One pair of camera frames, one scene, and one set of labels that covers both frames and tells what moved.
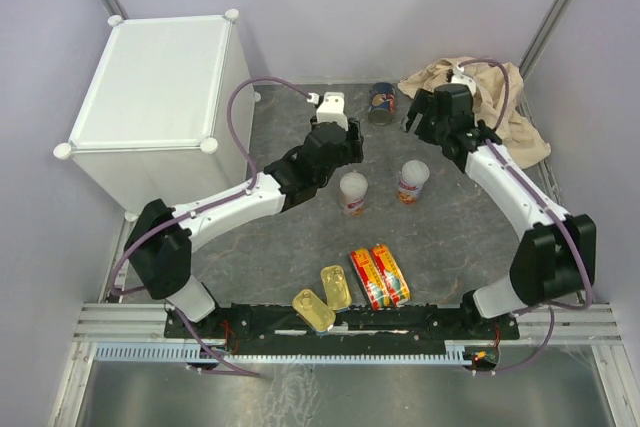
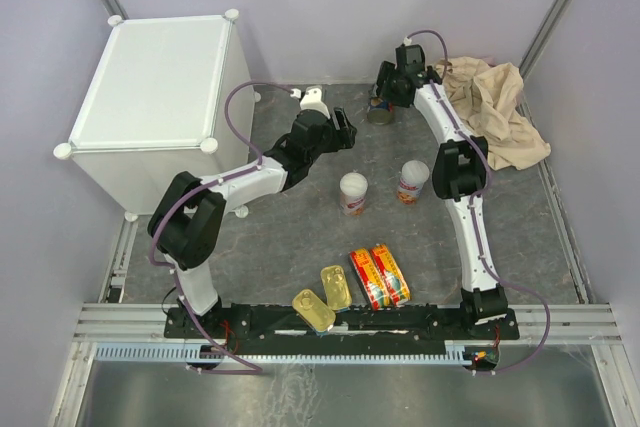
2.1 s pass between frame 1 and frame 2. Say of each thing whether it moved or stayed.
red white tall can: stayed
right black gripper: moved
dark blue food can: stayed
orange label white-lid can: stayed
